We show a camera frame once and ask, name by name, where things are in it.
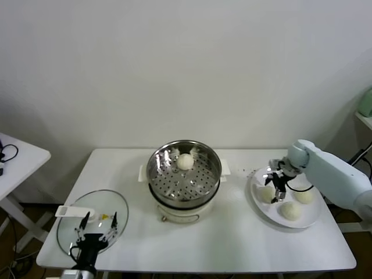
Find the white lid handle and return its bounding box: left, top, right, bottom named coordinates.
left=55, top=205, right=98, bottom=224

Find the white metal frame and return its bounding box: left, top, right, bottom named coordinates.
left=328, top=203, right=372, bottom=234

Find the white electric cooking pot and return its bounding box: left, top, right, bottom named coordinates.
left=138, top=158, right=232, bottom=224

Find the white side table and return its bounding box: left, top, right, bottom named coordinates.
left=0, top=132, right=52, bottom=253

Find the floor cable bundle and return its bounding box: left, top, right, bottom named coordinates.
left=8, top=214, right=34, bottom=279

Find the white round plate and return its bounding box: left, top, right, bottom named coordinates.
left=249, top=165, right=323, bottom=230

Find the steel steamer basket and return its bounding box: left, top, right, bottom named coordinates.
left=146, top=140, right=223, bottom=210

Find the white shelf board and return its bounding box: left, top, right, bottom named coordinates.
left=353, top=112, right=372, bottom=130

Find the pale green appliance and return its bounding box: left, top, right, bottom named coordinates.
left=356, top=87, right=372, bottom=117

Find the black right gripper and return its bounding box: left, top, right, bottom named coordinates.
left=263, top=167, right=293, bottom=204

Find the white steamed baozi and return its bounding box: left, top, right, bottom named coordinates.
left=176, top=153, right=195, bottom=171
left=258, top=185, right=276, bottom=203
left=278, top=202, right=302, bottom=221
left=294, top=189, right=314, bottom=205

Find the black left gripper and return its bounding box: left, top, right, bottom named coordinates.
left=69, top=211, right=119, bottom=267

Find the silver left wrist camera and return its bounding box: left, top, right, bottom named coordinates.
left=60, top=269, right=85, bottom=279

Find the round glass pot lid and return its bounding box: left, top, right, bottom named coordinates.
left=56, top=189, right=130, bottom=259

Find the black power cable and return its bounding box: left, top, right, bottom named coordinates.
left=347, top=148, right=372, bottom=169

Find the black cable with plugs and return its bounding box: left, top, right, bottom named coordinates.
left=0, top=138, right=20, bottom=177

